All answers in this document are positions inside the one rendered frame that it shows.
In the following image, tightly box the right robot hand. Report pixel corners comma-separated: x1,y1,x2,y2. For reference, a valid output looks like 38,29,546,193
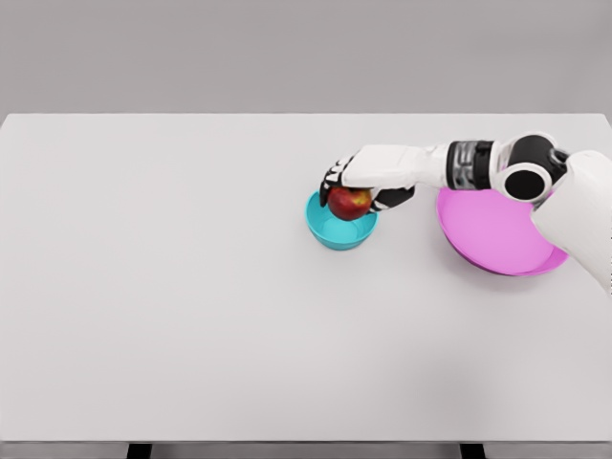
318,144,418,214

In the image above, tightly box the red apple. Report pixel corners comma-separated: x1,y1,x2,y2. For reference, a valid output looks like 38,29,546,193
327,186,373,222

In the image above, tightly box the blue bowl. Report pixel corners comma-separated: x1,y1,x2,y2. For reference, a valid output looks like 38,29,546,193
304,189,380,251

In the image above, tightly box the pink plate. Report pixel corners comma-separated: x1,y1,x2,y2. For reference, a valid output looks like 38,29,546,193
435,186,571,277

